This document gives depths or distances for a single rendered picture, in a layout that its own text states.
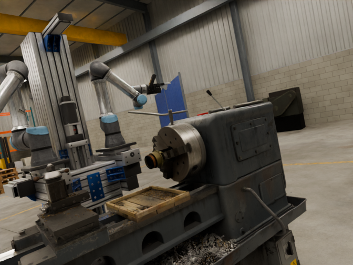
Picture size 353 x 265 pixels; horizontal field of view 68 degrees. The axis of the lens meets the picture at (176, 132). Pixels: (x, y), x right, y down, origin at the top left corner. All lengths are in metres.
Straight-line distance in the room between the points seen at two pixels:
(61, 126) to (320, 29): 10.35
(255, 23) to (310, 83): 3.34
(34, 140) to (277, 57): 10.60
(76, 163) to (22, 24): 11.27
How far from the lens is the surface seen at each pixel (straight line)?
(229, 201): 1.47
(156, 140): 1.47
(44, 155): 1.72
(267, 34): 11.83
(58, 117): 1.97
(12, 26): 12.73
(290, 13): 11.69
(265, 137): 1.71
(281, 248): 1.80
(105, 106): 2.08
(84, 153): 1.93
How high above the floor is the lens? 1.27
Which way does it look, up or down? 3 degrees down
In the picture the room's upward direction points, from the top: 12 degrees counter-clockwise
